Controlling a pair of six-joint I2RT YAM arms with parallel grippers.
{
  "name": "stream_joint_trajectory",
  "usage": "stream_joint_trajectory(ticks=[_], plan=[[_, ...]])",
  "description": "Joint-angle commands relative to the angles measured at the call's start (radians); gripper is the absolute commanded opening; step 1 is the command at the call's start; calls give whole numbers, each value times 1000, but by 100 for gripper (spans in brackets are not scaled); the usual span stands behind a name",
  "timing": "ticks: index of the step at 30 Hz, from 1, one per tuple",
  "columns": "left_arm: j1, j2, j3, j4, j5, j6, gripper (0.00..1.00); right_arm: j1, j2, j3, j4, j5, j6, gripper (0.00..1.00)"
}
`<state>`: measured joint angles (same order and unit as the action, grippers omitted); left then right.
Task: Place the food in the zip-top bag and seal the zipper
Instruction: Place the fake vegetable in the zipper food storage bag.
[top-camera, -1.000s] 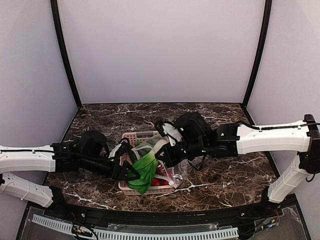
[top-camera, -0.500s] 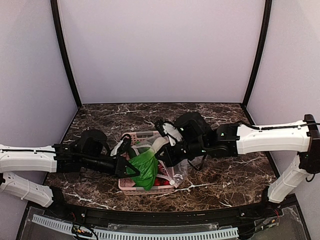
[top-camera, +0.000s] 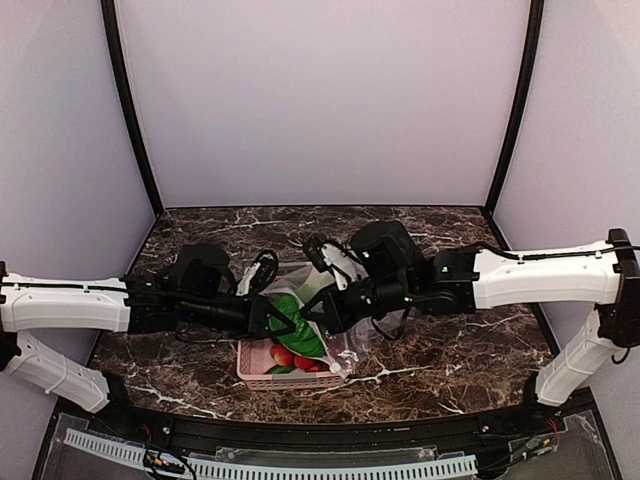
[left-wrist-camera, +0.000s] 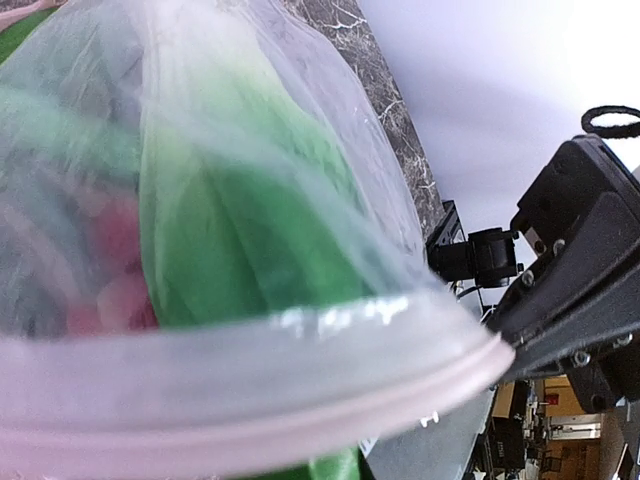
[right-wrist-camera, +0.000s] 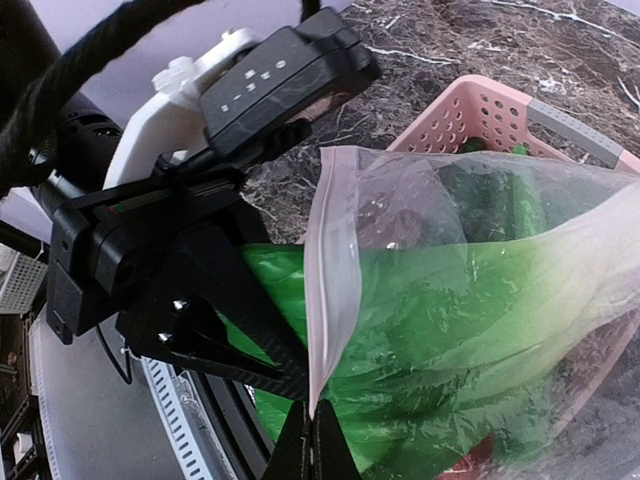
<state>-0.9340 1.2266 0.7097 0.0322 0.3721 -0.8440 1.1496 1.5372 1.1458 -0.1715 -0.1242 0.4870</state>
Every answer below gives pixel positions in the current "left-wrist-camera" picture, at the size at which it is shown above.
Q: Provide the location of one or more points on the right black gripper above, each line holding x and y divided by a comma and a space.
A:
575, 310

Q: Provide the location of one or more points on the toy bok choy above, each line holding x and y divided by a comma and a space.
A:
256, 234

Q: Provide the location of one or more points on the clear zip top bag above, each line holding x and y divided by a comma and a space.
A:
133, 405

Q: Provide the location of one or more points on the red toy strawberry bunch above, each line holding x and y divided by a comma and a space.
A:
121, 303

